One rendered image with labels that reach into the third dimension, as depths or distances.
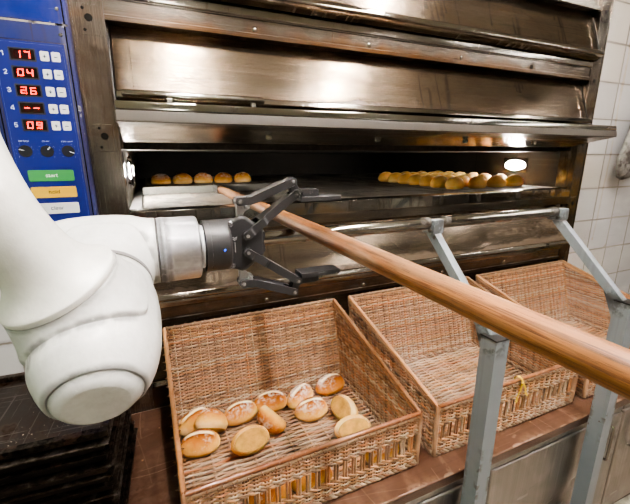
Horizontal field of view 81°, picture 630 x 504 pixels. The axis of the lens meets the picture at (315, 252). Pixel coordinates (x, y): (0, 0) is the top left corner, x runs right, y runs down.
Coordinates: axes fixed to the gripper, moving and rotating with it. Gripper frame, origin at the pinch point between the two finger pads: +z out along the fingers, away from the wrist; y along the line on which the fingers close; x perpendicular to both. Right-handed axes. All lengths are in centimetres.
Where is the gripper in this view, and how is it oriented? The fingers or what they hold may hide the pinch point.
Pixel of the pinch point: (327, 234)
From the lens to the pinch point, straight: 61.5
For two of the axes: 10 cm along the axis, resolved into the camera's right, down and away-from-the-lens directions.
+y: 0.0, 9.7, 2.5
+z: 9.1, -1.0, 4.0
